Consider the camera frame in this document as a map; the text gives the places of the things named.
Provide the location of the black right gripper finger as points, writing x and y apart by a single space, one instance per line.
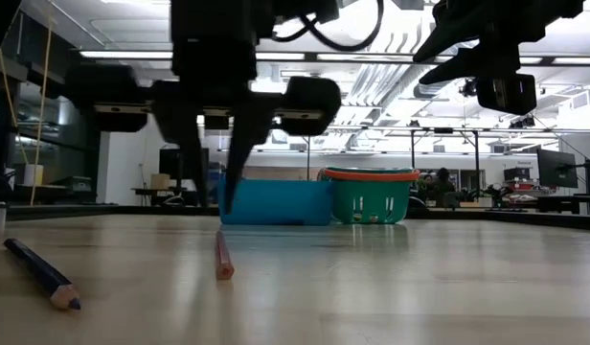
453 36
472 64

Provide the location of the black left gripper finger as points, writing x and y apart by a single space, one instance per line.
249 129
180 129

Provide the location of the red pencil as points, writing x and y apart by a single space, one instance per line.
223 259

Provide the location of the dark blue pencil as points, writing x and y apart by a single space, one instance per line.
41 273

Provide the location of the black computer monitor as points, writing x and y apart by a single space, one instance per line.
557 167
169 163

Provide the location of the cardboard box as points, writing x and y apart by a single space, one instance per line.
160 181

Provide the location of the blue plastic bin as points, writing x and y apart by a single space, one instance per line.
280 203

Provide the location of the overhead light bar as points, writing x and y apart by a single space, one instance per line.
371 57

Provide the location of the person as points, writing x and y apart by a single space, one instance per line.
443 184

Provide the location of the green basket with orange rim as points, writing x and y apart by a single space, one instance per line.
371 201

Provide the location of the white bucket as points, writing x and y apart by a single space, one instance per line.
34 175

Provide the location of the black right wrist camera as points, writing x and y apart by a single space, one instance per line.
508 93

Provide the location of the tall black table frame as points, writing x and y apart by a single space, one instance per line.
443 130
309 158

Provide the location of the black aluminium table frame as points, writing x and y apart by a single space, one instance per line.
108 210

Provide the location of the small white post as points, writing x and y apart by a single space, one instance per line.
0 215

